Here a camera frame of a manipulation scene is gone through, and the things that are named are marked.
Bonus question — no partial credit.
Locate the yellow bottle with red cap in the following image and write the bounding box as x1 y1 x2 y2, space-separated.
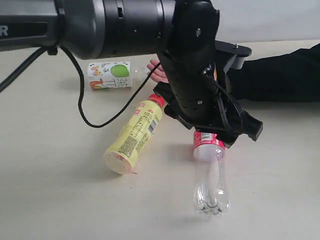
104 94 165 175

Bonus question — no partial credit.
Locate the clear cola bottle red label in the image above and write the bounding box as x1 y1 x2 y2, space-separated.
193 131 230 217

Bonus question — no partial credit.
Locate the black cable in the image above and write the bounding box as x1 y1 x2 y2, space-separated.
61 44 163 129

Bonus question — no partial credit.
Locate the forearm in black sleeve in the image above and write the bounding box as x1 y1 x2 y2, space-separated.
226 44 320 102

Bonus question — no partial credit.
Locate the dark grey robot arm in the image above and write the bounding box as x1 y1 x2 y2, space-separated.
0 0 263 147

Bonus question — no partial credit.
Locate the person's open bare hand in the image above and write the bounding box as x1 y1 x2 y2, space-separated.
146 59 169 83

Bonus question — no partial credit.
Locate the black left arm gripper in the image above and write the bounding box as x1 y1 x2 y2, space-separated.
154 0 263 148

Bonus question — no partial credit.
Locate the tea bottle with white label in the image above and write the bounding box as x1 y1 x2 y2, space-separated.
84 61 148 90

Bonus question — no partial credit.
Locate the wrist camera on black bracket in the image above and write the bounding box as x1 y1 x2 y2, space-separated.
214 40 252 74

